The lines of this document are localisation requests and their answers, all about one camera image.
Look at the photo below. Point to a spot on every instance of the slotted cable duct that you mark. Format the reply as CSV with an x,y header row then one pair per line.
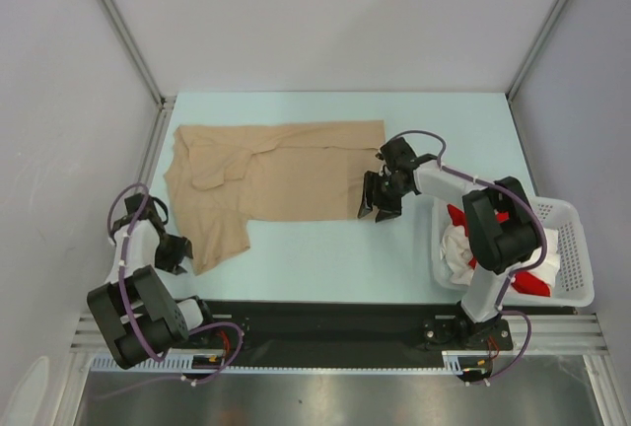
x,y
205,364

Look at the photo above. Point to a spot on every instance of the beige t shirt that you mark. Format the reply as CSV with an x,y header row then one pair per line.
x,y
222,177

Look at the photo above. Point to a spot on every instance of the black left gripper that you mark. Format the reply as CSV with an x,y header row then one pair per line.
x,y
181,247

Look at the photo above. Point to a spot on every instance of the red t shirt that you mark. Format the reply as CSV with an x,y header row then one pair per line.
x,y
523,282

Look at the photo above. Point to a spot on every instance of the right aluminium frame post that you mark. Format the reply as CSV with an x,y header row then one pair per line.
x,y
543,35

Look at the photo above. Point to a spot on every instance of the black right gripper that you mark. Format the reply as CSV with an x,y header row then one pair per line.
x,y
372,182

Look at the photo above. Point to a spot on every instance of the white t shirt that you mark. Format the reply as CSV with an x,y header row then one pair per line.
x,y
455,252

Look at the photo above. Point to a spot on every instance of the aluminium front rail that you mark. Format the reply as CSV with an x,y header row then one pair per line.
x,y
550,335

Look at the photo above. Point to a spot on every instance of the translucent plastic basket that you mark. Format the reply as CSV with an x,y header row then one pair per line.
x,y
574,282

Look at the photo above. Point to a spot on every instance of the aluminium frame post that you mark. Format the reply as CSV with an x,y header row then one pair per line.
x,y
134,54
543,35

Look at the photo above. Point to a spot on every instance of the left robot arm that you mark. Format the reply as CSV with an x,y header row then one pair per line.
x,y
138,318

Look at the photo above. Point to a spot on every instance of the left aluminium frame post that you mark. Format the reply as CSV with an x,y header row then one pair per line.
x,y
134,54

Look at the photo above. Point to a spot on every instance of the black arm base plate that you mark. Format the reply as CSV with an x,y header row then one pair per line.
x,y
416,325

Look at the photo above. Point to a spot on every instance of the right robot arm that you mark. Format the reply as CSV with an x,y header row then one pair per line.
x,y
505,236

